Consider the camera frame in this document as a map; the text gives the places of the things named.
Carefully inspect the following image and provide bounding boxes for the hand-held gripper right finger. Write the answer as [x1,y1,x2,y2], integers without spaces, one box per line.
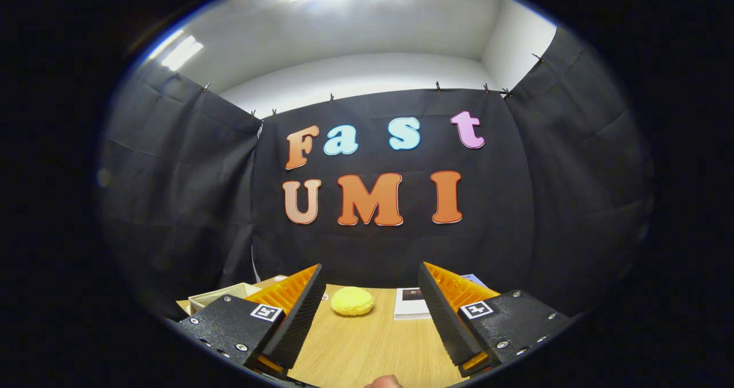
[417,261,575,379]

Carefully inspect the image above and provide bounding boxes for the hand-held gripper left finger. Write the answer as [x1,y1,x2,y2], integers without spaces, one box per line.
[171,263,324,379]

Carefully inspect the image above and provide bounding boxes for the brown fabric storage box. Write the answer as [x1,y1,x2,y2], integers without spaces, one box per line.
[187,282,263,315]

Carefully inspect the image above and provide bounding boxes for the white book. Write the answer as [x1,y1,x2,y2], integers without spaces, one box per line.
[393,287,432,320]

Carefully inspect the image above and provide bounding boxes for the yellow plush ball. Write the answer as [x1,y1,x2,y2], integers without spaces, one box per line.
[330,286,375,317]

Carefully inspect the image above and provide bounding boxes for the black backdrop cloth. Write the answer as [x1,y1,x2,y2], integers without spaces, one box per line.
[96,26,654,320]

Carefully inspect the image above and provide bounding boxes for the ceiling tube light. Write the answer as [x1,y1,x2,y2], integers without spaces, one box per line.
[161,36,204,72]

